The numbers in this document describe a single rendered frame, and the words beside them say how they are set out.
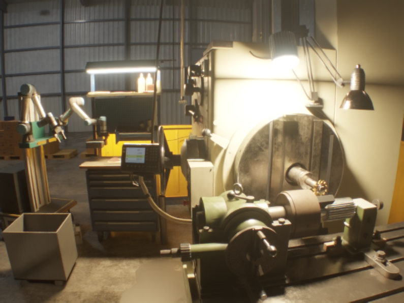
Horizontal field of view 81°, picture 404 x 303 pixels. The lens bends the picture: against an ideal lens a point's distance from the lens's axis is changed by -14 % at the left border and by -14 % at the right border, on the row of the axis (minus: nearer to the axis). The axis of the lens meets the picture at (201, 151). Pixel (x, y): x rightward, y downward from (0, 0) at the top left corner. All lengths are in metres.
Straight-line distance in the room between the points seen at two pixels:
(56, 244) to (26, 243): 0.28
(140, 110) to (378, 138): 2.58
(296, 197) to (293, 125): 0.35
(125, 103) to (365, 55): 2.64
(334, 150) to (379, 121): 0.42
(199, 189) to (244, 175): 0.21
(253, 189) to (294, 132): 0.32
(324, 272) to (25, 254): 2.40
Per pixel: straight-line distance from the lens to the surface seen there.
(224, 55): 1.28
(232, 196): 0.92
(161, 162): 1.32
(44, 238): 2.62
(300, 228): 1.05
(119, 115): 3.43
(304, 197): 1.07
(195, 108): 1.65
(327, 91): 1.48
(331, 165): 1.42
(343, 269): 1.22
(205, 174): 1.20
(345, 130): 1.57
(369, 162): 1.72
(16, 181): 3.68
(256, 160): 1.23
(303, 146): 1.30
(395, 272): 1.23
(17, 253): 2.83
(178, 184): 4.23
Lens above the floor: 1.65
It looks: 11 degrees down
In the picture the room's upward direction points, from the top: straight up
